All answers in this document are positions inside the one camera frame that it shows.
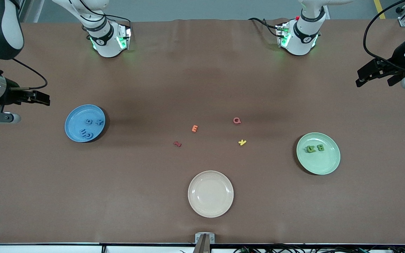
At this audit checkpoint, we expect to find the blue round plate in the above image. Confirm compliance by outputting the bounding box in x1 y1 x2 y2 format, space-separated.
65 104 106 143

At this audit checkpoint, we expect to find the yellow floor tape strip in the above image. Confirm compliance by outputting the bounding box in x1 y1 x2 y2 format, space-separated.
374 0 386 20

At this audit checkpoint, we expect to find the brown table mat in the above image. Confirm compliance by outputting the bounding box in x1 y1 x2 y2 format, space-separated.
0 18 405 245

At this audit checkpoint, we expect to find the green round plate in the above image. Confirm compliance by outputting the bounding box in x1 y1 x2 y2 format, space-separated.
296 132 341 175

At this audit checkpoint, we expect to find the beige round plate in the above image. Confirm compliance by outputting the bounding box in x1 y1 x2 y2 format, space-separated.
188 170 234 218

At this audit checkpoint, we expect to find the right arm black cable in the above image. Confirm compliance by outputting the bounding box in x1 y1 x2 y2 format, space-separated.
0 57 48 91

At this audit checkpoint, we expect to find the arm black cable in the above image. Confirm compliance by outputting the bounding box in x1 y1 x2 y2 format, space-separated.
363 0 405 67
0 57 48 91

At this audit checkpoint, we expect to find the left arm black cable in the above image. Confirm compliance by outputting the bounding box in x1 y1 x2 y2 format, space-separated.
363 0 405 67

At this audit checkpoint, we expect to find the black base power cable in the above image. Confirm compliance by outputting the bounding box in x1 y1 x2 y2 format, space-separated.
248 17 281 37

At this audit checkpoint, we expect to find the white table edge rail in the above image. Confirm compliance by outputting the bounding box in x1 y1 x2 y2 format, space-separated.
0 244 405 253

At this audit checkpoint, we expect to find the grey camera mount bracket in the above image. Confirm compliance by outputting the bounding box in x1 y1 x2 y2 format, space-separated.
195 233 215 253

